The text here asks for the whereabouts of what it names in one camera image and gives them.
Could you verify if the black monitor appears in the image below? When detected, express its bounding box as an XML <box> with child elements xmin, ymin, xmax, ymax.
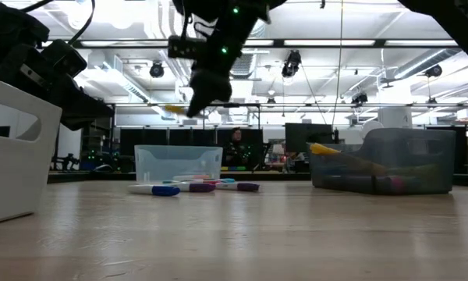
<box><xmin>285</xmin><ymin>123</ymin><xmax>334</xmax><ymax>155</ymax></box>

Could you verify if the white plastic bin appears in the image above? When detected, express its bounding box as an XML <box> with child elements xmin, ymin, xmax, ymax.
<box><xmin>0</xmin><ymin>73</ymin><xmax>63</xmax><ymax>226</ymax></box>

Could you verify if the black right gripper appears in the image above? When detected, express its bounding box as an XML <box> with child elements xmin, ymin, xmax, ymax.
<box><xmin>186</xmin><ymin>15</ymin><xmax>258</xmax><ymax>119</ymax></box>

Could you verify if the small white marker purple cap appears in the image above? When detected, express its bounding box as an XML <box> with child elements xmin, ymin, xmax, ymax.
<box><xmin>178</xmin><ymin>182</ymin><xmax>217</xmax><ymax>194</ymax></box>
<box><xmin>215</xmin><ymin>181</ymin><xmax>261</xmax><ymax>193</ymax></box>

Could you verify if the small white marker orange cap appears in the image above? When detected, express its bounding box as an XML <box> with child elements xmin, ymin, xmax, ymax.
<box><xmin>173</xmin><ymin>173</ymin><xmax>212</xmax><ymax>182</ymax></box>

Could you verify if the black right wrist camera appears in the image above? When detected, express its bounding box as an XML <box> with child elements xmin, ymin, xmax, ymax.
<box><xmin>167</xmin><ymin>34</ymin><xmax>204</xmax><ymax>61</ymax></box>

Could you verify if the clear plastic bin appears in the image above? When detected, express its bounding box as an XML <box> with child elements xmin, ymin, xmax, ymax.
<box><xmin>134</xmin><ymin>144</ymin><xmax>224</xmax><ymax>184</ymax></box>

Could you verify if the white round pillar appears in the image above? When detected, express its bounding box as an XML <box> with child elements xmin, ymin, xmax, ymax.
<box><xmin>377</xmin><ymin>106</ymin><xmax>413</xmax><ymax>130</ymax></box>

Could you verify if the small white marker dark-blue cap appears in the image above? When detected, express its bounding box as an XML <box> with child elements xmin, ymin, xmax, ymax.
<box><xmin>127</xmin><ymin>183</ymin><xmax>182</xmax><ymax>197</ymax></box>

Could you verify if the person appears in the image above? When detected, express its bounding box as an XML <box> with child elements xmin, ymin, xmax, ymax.
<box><xmin>222</xmin><ymin>126</ymin><xmax>251</xmax><ymax>169</ymax></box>

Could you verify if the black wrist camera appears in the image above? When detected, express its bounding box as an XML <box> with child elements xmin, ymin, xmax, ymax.
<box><xmin>42</xmin><ymin>38</ymin><xmax>88</xmax><ymax>78</ymax></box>
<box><xmin>167</xmin><ymin>34</ymin><xmax>204</xmax><ymax>61</ymax></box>

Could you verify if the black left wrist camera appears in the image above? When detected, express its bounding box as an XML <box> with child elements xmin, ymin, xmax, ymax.
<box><xmin>42</xmin><ymin>38</ymin><xmax>88</xmax><ymax>78</ymax></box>

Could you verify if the black metal table rig frame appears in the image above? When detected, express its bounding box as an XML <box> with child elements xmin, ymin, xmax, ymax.
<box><xmin>46</xmin><ymin>169</ymin><xmax>468</xmax><ymax>188</ymax></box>

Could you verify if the small white marker yellow cap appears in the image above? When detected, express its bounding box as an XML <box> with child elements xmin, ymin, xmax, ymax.
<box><xmin>164</xmin><ymin>104</ymin><xmax>192</xmax><ymax>117</ymax></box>

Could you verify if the black overhead light bar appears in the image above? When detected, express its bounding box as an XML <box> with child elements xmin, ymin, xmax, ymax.
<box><xmin>42</xmin><ymin>37</ymin><xmax>459</xmax><ymax>50</ymax></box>

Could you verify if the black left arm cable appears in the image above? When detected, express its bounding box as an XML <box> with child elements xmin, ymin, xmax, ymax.
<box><xmin>21</xmin><ymin>0</ymin><xmax>97</xmax><ymax>46</ymax></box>

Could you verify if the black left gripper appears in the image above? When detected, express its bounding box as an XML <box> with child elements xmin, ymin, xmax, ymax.
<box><xmin>0</xmin><ymin>44</ymin><xmax>115</xmax><ymax>132</ymax></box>

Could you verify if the dark grey plastic bin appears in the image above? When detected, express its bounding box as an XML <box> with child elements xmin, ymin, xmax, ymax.
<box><xmin>307</xmin><ymin>127</ymin><xmax>457</xmax><ymax>196</ymax></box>

